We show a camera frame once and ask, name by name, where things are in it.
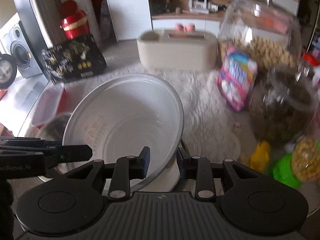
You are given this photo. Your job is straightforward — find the stainless steel bowl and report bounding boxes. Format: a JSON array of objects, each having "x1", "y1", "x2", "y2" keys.
[{"x1": 36, "y1": 112, "x2": 71, "y2": 182}]

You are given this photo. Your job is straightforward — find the white paper bucket bowl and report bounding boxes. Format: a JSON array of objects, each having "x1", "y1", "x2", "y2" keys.
[{"x1": 62, "y1": 74, "x2": 184, "y2": 192}]

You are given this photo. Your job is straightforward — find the white lace tablecloth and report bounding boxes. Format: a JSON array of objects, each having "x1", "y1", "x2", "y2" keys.
[{"x1": 65, "y1": 57, "x2": 252, "y2": 162}]

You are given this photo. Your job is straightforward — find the yellow toy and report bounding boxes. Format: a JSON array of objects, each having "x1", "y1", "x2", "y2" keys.
[{"x1": 249, "y1": 140, "x2": 271, "y2": 173}]

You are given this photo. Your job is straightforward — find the pink marshmallow bag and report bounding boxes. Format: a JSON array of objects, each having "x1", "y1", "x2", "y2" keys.
[{"x1": 217, "y1": 45, "x2": 258, "y2": 112}]

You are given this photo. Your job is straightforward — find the clear jar dark contents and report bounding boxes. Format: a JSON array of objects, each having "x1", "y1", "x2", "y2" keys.
[{"x1": 248, "y1": 64, "x2": 318, "y2": 147}]

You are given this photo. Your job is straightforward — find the green-lid corn snack jar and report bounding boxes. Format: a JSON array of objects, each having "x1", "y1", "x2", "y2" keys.
[{"x1": 271, "y1": 137, "x2": 319, "y2": 189}]

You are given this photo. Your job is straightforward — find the black snack bag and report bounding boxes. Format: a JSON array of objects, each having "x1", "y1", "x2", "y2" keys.
[{"x1": 42, "y1": 34, "x2": 107, "y2": 84}]

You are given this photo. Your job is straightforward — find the grey washing machine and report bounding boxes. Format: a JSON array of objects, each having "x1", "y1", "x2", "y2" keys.
[{"x1": 1, "y1": 13, "x2": 43, "y2": 79}]

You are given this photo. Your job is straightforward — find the beige tissue box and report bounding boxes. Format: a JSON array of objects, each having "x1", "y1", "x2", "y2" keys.
[{"x1": 137, "y1": 30, "x2": 218, "y2": 71}]

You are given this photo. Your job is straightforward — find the pink earmuffs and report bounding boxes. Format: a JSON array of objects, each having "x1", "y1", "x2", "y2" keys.
[{"x1": 175, "y1": 23, "x2": 195, "y2": 32}]

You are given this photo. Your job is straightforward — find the red-cap bottle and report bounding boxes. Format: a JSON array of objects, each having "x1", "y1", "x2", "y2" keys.
[{"x1": 298, "y1": 53, "x2": 319, "y2": 87}]

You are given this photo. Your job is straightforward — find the red round container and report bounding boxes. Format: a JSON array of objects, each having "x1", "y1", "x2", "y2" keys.
[{"x1": 59, "y1": 0, "x2": 90, "y2": 40}]

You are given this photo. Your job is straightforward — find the large clear snack jar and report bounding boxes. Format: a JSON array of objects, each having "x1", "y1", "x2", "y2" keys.
[{"x1": 217, "y1": 0, "x2": 302, "y2": 70}]

